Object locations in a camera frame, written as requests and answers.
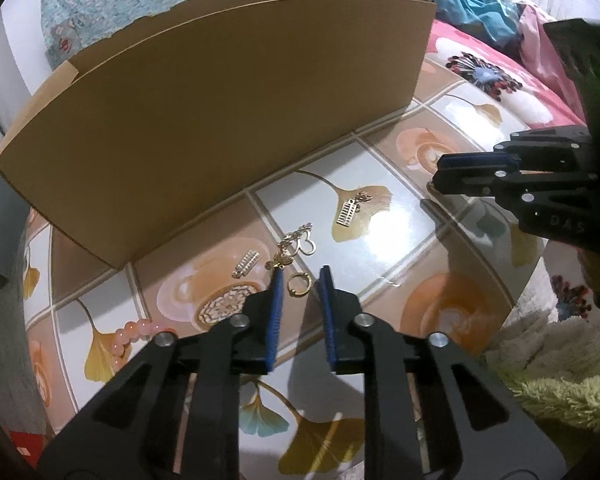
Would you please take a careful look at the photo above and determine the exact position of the green fuzzy sleeve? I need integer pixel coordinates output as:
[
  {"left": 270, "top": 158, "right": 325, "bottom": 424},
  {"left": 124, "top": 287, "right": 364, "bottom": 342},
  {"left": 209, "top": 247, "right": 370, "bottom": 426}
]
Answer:
[{"left": 482, "top": 308, "right": 600, "bottom": 434}]

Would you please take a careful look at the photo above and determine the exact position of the gold round filigree brooch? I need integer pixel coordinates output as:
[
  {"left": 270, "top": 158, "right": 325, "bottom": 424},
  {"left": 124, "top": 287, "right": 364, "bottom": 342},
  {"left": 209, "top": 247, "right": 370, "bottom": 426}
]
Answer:
[{"left": 193, "top": 282, "right": 259, "bottom": 330}]

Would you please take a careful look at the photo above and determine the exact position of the rhinestone bar hair clip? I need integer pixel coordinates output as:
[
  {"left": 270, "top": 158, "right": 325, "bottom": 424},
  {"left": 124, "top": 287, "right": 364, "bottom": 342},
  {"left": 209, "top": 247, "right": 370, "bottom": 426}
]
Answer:
[{"left": 232, "top": 249, "right": 261, "bottom": 280}]

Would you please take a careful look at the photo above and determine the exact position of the ginkgo patterned tablecloth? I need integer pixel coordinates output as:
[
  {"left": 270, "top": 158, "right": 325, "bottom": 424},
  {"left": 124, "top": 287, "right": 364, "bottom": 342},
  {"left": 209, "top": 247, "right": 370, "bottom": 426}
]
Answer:
[{"left": 23, "top": 49, "right": 562, "bottom": 479}]

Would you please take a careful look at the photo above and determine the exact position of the brown cardboard box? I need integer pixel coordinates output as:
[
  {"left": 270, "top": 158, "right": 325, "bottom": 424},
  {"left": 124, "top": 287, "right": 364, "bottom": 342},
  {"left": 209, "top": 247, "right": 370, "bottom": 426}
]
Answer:
[{"left": 0, "top": 0, "right": 436, "bottom": 268}]

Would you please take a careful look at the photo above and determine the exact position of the pink bead bracelet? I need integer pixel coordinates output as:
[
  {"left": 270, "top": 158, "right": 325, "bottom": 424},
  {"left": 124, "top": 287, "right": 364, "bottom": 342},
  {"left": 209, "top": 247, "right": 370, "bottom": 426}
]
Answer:
[{"left": 107, "top": 317, "right": 169, "bottom": 369}]

